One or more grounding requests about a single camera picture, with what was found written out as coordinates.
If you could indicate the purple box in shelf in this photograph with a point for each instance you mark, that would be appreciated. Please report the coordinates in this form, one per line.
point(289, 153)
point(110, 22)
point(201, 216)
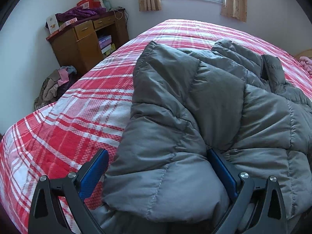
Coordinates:
point(104, 41)

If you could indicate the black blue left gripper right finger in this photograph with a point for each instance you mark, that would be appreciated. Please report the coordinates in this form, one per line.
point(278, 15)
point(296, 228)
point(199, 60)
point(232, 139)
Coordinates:
point(256, 205)

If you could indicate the grey puffer down jacket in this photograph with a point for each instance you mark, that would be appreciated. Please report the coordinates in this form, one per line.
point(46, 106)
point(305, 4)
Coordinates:
point(186, 102)

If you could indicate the pile of clothes on floor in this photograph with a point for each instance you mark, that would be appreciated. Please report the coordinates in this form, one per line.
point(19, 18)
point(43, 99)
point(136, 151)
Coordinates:
point(55, 85)

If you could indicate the purple clothes on desk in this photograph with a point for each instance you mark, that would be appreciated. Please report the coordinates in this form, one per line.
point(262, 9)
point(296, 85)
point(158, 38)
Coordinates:
point(80, 13)

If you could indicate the right beige curtain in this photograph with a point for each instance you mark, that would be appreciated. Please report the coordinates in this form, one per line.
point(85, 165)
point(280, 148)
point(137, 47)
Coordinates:
point(236, 9)

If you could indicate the red white plaid bedspread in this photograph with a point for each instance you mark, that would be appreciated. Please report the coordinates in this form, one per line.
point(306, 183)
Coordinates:
point(92, 114)

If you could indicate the pink pillow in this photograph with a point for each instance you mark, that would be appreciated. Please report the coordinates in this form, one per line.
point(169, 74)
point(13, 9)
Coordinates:
point(306, 63)

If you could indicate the flat red white box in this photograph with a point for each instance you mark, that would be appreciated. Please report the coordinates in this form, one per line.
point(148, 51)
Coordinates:
point(67, 23)

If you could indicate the brown wooden desk cabinet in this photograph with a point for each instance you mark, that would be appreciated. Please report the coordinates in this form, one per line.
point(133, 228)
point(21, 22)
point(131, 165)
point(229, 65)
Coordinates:
point(78, 44)

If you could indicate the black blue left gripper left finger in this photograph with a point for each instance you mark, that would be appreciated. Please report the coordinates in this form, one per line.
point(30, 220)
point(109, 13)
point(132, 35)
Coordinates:
point(46, 213)

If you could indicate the yellow box in shelf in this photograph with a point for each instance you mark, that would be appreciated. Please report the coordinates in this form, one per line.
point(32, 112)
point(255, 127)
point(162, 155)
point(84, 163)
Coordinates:
point(106, 51)

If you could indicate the white carton box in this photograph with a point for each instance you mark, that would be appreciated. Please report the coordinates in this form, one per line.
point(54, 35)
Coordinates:
point(52, 23)

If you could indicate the red gift box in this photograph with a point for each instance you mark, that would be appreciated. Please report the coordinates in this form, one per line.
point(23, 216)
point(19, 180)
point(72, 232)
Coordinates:
point(89, 4)

